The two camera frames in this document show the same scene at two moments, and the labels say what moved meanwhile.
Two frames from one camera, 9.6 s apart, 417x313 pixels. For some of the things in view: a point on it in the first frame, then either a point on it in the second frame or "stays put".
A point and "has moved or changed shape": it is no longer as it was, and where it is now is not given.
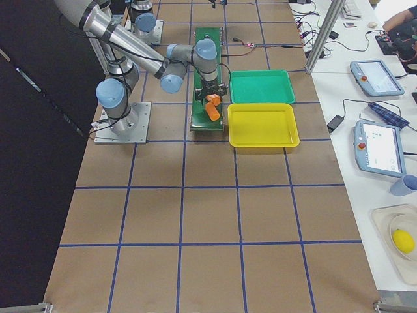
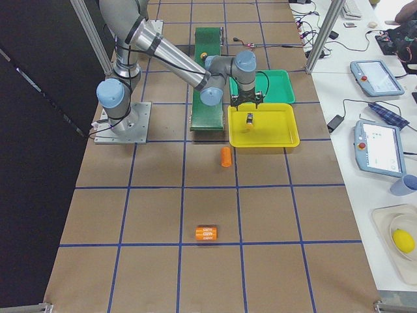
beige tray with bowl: (388, 220) stays put
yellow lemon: (403, 241) stays put
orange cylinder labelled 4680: (212, 111) → (206, 233)
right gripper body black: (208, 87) → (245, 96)
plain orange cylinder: (214, 98) has moved or changed shape
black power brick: (334, 123) stays put
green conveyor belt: (201, 119) stays put
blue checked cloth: (389, 116) stays put
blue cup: (407, 185) stays put
